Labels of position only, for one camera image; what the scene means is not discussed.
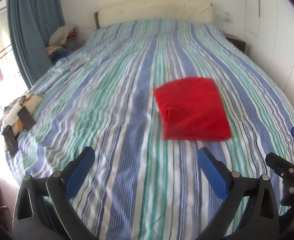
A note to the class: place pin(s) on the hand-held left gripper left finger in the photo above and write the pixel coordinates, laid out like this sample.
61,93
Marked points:
80,170

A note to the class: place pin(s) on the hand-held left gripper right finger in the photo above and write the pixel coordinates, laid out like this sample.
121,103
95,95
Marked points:
213,172

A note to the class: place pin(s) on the red sweater with white animal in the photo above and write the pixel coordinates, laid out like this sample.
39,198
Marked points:
194,107

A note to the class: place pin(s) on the pile of mixed clothes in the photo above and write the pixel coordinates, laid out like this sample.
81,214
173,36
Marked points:
62,38

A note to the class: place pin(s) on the bed with striped duvet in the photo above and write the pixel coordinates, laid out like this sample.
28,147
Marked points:
112,105

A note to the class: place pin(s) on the black wallet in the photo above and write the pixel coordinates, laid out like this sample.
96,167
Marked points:
26,118

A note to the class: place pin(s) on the dark flat case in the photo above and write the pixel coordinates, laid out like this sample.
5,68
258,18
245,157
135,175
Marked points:
11,141

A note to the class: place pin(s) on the patterned cushion with dark cards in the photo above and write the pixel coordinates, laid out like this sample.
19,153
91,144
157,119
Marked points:
28,101

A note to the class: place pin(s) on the white wardrobe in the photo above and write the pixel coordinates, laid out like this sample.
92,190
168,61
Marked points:
274,30

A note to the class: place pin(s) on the dark wooden nightstand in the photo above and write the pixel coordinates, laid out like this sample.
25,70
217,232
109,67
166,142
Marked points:
237,42

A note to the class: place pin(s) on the blue curtain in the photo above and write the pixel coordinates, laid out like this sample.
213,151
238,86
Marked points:
29,37

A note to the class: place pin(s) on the cream headboard cushion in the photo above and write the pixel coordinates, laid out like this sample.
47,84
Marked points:
157,8

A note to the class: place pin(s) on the white wall socket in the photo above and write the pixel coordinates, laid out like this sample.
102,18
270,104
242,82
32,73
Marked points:
224,16

